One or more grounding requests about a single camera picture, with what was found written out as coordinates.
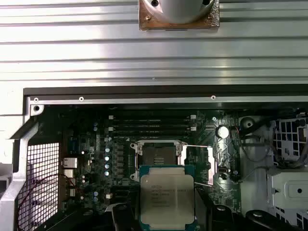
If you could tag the green motherboard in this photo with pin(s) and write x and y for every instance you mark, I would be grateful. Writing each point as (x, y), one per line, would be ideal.
(96, 144)

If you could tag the black RAM slot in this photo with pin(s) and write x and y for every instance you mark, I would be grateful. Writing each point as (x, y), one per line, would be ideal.
(151, 130)
(151, 135)
(151, 118)
(151, 124)

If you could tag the square brown base plate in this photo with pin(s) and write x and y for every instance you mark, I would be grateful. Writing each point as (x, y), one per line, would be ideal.
(144, 25)

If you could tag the metal socket cover frame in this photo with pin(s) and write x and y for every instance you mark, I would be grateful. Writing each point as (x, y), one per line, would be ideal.
(211, 166)

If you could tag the black open PC case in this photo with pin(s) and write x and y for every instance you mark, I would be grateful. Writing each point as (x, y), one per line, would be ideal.
(21, 154)

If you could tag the silver-topped CPU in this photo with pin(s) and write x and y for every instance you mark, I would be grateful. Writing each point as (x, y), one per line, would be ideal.
(166, 199)

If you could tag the CPU socket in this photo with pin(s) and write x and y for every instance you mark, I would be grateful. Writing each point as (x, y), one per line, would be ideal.
(158, 154)

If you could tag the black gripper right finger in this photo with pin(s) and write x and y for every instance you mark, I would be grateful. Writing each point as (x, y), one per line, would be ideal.
(216, 219)

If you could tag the large silver capacitor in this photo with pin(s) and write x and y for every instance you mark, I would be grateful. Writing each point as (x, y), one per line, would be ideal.
(222, 132)

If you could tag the silver drive cage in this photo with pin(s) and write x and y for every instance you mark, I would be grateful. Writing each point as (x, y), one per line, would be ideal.
(288, 187)

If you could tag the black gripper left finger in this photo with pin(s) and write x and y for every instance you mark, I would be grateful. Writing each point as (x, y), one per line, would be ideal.
(125, 219)

